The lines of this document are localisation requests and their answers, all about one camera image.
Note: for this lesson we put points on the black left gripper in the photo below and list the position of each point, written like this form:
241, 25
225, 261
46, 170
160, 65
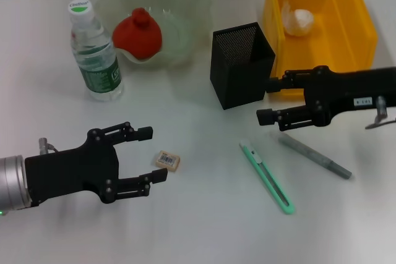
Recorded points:
68, 171

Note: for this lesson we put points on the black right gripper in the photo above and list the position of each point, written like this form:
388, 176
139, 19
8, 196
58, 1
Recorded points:
340, 91

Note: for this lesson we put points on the beige eraser with barcode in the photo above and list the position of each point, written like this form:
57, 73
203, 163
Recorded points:
167, 160

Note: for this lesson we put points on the green utility knife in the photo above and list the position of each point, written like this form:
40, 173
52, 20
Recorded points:
272, 186

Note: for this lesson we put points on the clear green-label water bottle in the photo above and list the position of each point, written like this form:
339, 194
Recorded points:
99, 72

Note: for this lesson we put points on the orange fruit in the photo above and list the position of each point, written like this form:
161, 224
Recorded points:
137, 35

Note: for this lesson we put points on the black mesh pen holder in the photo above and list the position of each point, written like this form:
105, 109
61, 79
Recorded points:
241, 84

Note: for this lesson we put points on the grey pen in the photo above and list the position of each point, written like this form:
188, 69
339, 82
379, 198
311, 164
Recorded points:
318, 159

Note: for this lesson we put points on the pale green glass fruit bowl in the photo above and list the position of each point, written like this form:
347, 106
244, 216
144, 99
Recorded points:
185, 23

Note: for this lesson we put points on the yellow plastic bin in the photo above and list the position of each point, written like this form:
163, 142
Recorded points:
340, 44

